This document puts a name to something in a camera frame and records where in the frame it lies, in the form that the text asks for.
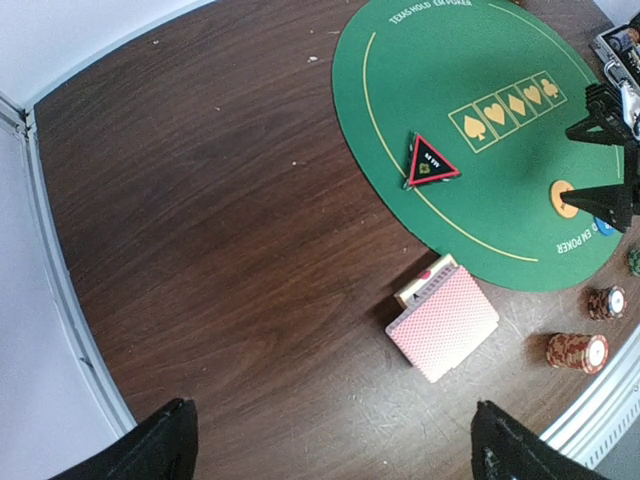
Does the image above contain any aluminium poker chip case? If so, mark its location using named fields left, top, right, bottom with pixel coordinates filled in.
left=593, top=13, right=639, bottom=92

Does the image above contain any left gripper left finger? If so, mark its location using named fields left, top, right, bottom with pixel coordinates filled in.
left=55, top=398, right=199, bottom=479

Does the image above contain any black red triangular dealer button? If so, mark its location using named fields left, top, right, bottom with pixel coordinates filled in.
left=404, top=133, right=461, bottom=190

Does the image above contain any orange big blind button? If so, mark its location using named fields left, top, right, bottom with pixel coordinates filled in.
left=550, top=180, right=579, bottom=219

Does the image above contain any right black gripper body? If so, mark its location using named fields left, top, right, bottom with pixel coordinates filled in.
left=619, top=82, right=640, bottom=191

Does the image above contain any green poker chip stack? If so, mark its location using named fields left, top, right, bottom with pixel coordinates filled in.
left=627, top=248, right=640, bottom=277

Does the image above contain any front aluminium rail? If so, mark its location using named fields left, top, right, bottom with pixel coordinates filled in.
left=540, top=327, right=639, bottom=469

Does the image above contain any orange poker chip stack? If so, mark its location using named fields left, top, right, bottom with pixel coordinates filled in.
left=546, top=333, right=609, bottom=374

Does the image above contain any blue small blind button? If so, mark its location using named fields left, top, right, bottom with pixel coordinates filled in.
left=594, top=217, right=616, bottom=237

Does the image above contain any left aluminium frame post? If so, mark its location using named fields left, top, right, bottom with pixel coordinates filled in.
left=1, top=95, right=136, bottom=438

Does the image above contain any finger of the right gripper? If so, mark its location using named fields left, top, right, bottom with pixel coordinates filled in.
left=565, top=84, right=633, bottom=146
left=563, top=184, right=639, bottom=233

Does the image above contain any red backed card deck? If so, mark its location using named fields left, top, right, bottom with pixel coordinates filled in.
left=385, top=266, right=499, bottom=383

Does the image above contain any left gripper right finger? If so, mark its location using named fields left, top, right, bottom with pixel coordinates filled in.
left=471, top=401, right=602, bottom=480

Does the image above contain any round green poker mat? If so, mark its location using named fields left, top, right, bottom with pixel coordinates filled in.
left=332, top=1, right=623, bottom=292

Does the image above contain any dark red poker chip stack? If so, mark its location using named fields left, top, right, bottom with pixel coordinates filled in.
left=587, top=286, right=627, bottom=321

